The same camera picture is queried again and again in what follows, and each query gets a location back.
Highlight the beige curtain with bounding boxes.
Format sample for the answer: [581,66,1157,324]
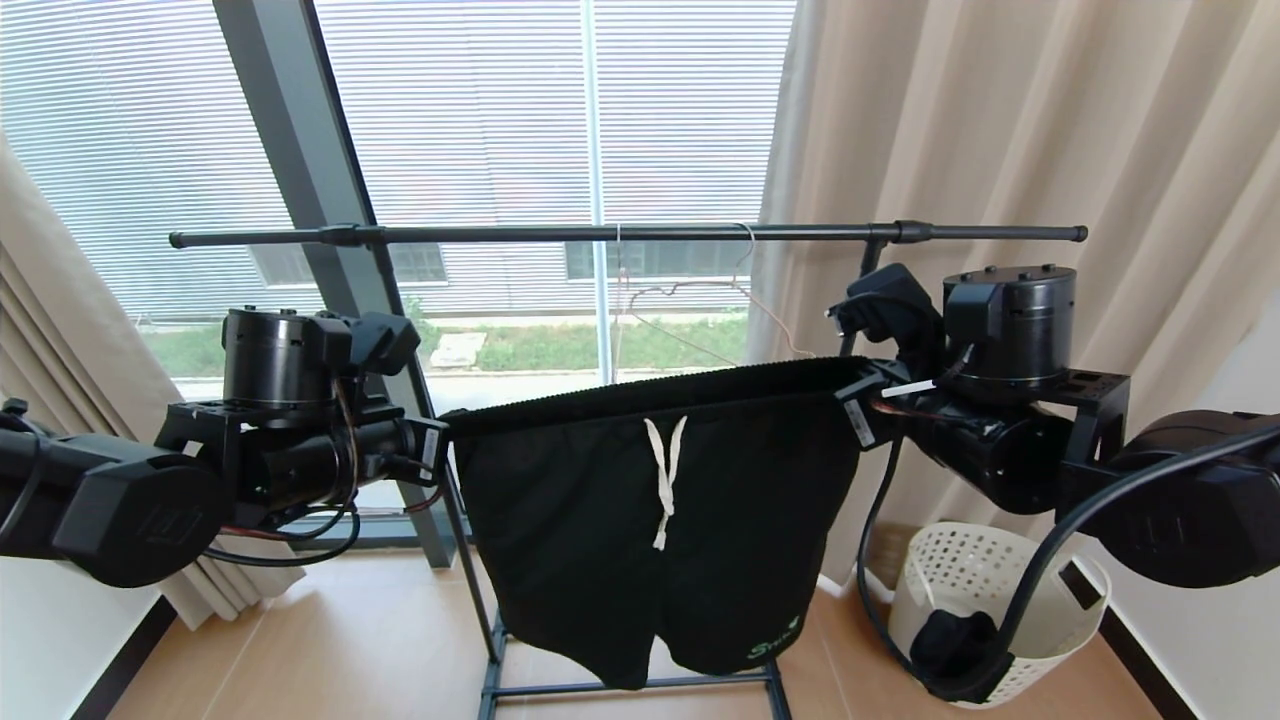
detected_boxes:
[0,140,306,631]
[745,0,1280,601]

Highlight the window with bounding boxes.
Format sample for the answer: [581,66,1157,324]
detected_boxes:
[0,0,801,551]

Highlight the black shorts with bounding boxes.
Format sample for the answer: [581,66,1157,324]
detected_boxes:
[440,357,881,691]

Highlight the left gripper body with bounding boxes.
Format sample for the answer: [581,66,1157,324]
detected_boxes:
[245,415,451,531]

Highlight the black clothes rack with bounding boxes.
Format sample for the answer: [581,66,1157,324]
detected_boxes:
[168,220,1089,720]

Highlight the black garment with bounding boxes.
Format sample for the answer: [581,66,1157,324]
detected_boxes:
[908,608,1016,701]

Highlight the pink clothes hanger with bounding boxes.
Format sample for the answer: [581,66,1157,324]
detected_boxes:
[640,222,819,361]
[610,224,746,369]

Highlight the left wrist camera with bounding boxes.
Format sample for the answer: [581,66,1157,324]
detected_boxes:
[345,312,422,379]

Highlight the white laundry basket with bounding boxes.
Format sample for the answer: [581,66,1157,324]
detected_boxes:
[888,520,1113,711]

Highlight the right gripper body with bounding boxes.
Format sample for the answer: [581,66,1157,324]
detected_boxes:
[835,362,1073,516]

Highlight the black cable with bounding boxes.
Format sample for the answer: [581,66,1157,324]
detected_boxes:
[200,500,363,568]
[855,425,1280,703]

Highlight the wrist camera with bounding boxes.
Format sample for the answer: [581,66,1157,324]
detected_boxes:
[826,263,943,363]
[345,312,422,379]

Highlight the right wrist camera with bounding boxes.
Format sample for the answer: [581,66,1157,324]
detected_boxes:
[826,263,943,363]

